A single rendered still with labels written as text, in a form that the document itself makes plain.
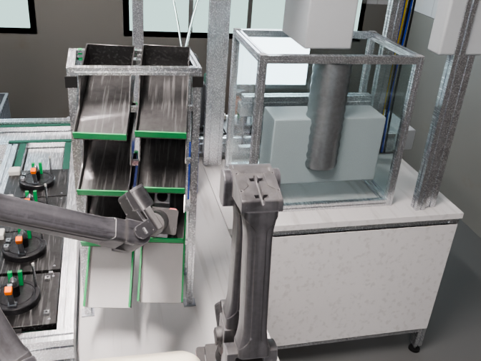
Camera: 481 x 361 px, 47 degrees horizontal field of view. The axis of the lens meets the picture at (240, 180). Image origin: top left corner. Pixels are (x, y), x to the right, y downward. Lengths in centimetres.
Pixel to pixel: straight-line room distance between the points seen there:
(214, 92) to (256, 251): 171
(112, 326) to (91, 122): 67
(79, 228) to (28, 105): 395
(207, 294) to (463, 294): 214
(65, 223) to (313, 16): 135
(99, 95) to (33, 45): 346
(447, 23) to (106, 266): 155
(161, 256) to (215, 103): 114
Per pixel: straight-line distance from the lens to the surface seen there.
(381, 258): 263
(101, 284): 168
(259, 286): 102
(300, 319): 269
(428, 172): 256
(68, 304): 175
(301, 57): 216
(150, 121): 146
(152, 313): 184
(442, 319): 346
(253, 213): 96
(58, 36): 493
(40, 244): 197
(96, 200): 166
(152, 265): 169
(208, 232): 223
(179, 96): 153
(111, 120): 146
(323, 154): 233
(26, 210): 119
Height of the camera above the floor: 207
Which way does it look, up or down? 27 degrees down
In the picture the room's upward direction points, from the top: 5 degrees clockwise
